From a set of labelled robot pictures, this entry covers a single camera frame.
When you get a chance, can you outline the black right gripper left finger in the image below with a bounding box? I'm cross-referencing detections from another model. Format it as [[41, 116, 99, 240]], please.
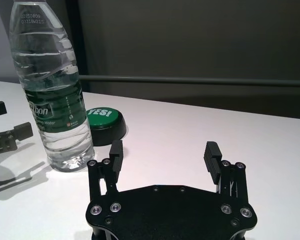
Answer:
[[86, 140, 125, 201]]

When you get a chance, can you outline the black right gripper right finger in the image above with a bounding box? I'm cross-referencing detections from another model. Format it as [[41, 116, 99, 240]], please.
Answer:
[[203, 141, 248, 198]]

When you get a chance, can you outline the clear green-label water bottle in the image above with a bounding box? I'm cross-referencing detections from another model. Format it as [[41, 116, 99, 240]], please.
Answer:
[[8, 0, 95, 173]]

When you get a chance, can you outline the small black round object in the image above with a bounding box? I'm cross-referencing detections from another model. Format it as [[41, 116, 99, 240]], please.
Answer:
[[86, 107, 128, 147]]

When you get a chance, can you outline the grey horizontal rail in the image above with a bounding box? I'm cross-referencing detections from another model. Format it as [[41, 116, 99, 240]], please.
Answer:
[[78, 74, 300, 88]]

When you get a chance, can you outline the dark blue frame post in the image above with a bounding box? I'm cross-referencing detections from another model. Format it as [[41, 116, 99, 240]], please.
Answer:
[[69, 0, 91, 93]]

